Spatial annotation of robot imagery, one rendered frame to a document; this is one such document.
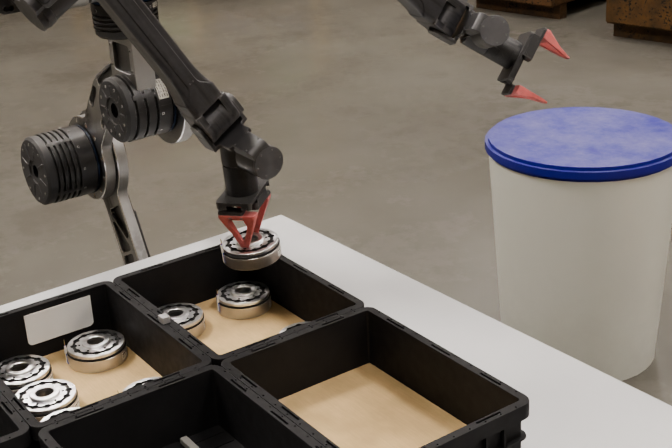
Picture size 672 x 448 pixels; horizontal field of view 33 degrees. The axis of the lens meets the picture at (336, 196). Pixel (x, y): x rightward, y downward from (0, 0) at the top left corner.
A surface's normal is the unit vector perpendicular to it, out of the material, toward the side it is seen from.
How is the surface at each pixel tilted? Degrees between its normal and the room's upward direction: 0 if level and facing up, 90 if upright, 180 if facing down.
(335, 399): 0
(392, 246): 0
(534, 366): 0
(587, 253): 94
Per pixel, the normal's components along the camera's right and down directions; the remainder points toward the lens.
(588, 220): -0.15, 0.43
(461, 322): -0.05, -0.93
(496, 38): 0.18, 0.04
